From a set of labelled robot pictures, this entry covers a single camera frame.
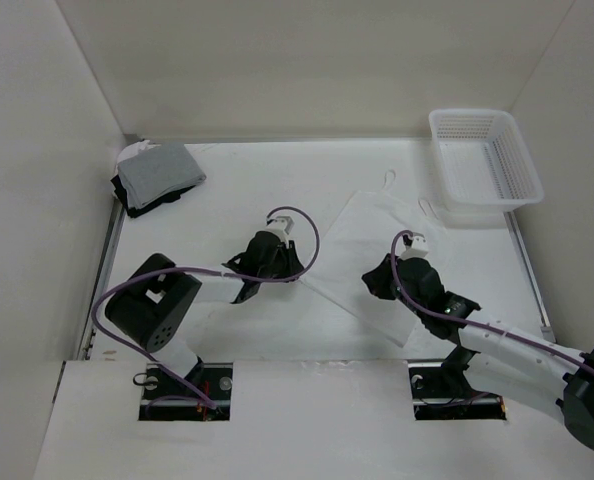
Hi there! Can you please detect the white tank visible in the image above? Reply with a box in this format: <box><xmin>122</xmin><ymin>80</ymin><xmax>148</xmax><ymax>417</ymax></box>
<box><xmin>301</xmin><ymin>170</ymin><xmax>453</xmax><ymax>347</ymax></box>
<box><xmin>116</xmin><ymin>140</ymin><xmax>159</xmax><ymax>164</ymax></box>

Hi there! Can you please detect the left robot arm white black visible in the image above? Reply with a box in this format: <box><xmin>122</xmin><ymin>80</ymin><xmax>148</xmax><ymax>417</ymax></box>
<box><xmin>105</xmin><ymin>230</ymin><xmax>304</xmax><ymax>399</ymax></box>

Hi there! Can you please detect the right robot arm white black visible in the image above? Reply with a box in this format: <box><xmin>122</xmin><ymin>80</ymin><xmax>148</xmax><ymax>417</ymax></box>
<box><xmin>361</xmin><ymin>254</ymin><xmax>594</xmax><ymax>451</ymax></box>

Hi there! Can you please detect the folded grey tank top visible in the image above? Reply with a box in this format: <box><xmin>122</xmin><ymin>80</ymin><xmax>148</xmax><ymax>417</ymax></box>
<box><xmin>117</xmin><ymin>143</ymin><xmax>206</xmax><ymax>208</ymax></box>

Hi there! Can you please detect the folded black tank top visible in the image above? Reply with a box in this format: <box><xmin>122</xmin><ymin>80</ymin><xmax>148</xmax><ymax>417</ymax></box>
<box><xmin>110</xmin><ymin>175</ymin><xmax>193</xmax><ymax>218</ymax></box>

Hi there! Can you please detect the folded white tank top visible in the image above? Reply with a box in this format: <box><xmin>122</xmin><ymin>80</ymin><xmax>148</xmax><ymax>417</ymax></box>
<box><xmin>116</xmin><ymin>140</ymin><xmax>159</xmax><ymax>164</ymax></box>

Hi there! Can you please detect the white plastic mesh basket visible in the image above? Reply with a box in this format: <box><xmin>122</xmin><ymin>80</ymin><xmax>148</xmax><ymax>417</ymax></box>
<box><xmin>428</xmin><ymin>108</ymin><xmax>544</xmax><ymax>214</ymax></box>

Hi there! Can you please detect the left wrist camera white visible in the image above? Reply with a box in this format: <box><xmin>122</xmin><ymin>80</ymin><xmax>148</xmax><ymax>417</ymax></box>
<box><xmin>265</xmin><ymin>215</ymin><xmax>294</xmax><ymax>246</ymax></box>

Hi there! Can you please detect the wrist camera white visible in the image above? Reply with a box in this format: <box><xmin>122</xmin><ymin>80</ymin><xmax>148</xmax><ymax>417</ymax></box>
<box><xmin>399</xmin><ymin>232</ymin><xmax>429</xmax><ymax>260</ymax></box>
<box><xmin>265</xmin><ymin>215</ymin><xmax>294</xmax><ymax>246</ymax></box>

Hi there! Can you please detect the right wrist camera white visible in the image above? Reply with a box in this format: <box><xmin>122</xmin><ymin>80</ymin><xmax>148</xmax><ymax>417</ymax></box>
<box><xmin>399</xmin><ymin>232</ymin><xmax>429</xmax><ymax>260</ymax></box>

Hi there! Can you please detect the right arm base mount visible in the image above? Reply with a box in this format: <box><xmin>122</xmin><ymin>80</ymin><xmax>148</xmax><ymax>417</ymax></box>
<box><xmin>408</xmin><ymin>346</ymin><xmax>507</xmax><ymax>421</ymax></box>

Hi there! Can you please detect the metal table edge rail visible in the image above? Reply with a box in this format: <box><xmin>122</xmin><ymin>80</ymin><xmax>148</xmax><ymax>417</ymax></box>
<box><xmin>72</xmin><ymin>193</ymin><xmax>125</xmax><ymax>360</ymax></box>

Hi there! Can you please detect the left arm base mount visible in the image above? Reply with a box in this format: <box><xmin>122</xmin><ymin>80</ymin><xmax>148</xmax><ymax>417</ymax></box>
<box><xmin>132</xmin><ymin>363</ymin><xmax>234</xmax><ymax>422</ymax></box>

